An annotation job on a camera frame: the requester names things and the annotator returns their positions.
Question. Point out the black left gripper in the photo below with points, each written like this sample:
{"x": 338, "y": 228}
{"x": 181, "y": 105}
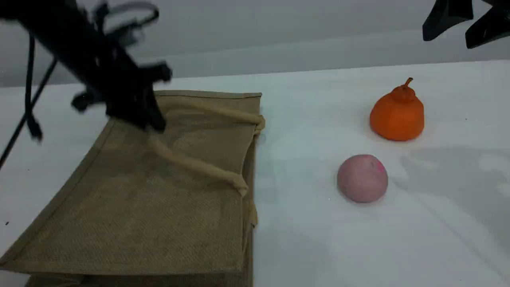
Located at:
{"x": 115, "y": 75}

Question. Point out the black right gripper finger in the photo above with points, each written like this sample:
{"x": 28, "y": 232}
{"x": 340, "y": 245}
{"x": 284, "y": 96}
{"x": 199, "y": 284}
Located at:
{"x": 446, "y": 14}
{"x": 490, "y": 28}

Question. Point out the brown jute tote bag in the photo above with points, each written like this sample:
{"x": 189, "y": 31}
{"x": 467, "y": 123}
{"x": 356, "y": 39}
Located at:
{"x": 139, "y": 215}

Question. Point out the orange fruit with stem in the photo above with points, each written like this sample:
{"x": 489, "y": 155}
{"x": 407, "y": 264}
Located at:
{"x": 397, "y": 117}

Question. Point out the pink peach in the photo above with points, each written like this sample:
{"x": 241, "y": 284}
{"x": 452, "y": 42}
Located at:
{"x": 361, "y": 181}

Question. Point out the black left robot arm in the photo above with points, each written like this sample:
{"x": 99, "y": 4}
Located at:
{"x": 36, "y": 16}

